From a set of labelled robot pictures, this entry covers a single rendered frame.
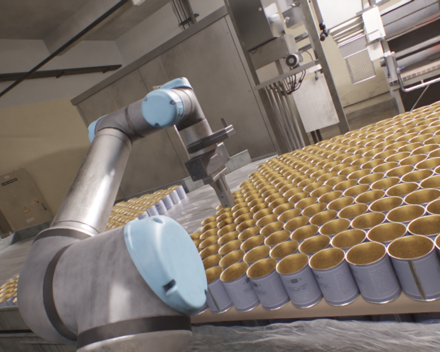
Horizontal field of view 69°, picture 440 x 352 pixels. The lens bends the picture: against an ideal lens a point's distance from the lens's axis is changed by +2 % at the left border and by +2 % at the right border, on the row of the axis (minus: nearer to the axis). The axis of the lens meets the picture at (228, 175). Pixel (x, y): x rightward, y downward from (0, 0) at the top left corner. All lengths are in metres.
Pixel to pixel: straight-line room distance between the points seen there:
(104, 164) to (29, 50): 9.11
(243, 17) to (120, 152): 2.60
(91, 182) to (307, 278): 0.42
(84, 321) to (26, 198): 7.40
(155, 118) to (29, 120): 8.17
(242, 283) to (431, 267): 0.34
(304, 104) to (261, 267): 2.97
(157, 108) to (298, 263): 0.42
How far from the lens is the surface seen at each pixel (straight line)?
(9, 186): 7.67
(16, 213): 7.61
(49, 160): 8.65
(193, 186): 2.10
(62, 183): 8.64
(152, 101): 0.65
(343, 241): 0.71
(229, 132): 0.74
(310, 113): 3.59
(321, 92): 3.54
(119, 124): 0.70
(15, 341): 1.58
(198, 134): 0.76
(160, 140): 4.09
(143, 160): 4.36
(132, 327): 0.34
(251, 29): 3.11
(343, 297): 0.64
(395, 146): 1.19
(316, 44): 3.21
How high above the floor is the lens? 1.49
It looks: 11 degrees down
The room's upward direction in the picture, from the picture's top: 23 degrees counter-clockwise
